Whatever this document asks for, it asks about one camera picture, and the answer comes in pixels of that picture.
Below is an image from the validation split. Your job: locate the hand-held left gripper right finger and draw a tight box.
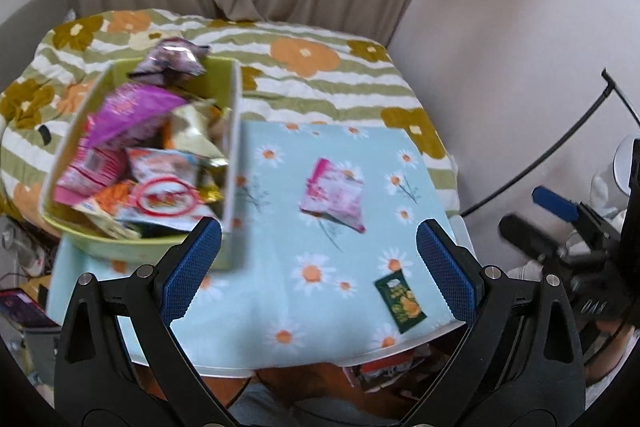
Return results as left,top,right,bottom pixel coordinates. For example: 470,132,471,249
400,218,587,427

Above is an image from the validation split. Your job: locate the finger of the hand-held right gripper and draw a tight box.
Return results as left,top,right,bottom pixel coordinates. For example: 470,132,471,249
531,186,623,253
499,213,576,269

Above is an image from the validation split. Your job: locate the dark purple snack packet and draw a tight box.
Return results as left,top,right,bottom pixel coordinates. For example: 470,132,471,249
127,38,212,88

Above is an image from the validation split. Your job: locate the grey headboard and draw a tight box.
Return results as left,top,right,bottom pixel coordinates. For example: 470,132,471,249
0,0,68,38

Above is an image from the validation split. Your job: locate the green cardboard box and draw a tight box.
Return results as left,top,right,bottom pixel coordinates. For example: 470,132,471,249
40,54,246,270

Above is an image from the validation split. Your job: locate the small dark green snack packet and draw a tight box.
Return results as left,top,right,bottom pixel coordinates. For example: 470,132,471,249
374,272,429,334

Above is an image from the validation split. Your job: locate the magenta snack packet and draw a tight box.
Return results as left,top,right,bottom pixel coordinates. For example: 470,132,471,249
54,84,187,208

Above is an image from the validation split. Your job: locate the pink snack packet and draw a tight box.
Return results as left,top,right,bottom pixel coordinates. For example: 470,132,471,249
298,158,367,234

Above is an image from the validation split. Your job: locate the gold snack packet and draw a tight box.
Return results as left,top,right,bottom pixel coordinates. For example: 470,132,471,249
169,101,232,168

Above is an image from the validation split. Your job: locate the black stand rod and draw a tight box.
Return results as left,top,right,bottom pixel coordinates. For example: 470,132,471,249
459,68,640,218

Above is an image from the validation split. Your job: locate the white round appliance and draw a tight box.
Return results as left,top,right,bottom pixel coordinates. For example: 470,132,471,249
590,136,633,219

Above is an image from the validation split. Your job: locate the person's right hand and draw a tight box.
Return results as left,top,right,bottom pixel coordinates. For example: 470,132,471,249
585,321,637,384

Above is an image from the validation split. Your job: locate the red circle snack packet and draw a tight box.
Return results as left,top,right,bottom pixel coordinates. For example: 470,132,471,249
126,147,222,225

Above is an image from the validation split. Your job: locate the orange snack packet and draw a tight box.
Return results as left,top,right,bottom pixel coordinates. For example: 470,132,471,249
75,182,142,240

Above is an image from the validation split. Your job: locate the floral striped blanket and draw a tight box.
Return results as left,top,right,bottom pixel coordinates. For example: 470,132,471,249
0,9,460,235

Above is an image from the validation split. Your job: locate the dark tablet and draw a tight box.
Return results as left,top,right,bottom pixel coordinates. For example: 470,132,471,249
0,288,58,329

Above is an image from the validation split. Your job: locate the light blue daisy tablecloth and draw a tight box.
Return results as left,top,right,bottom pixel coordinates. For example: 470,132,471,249
50,119,462,369

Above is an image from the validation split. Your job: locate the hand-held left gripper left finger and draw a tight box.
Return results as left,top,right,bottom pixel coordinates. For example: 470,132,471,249
52,216,236,427

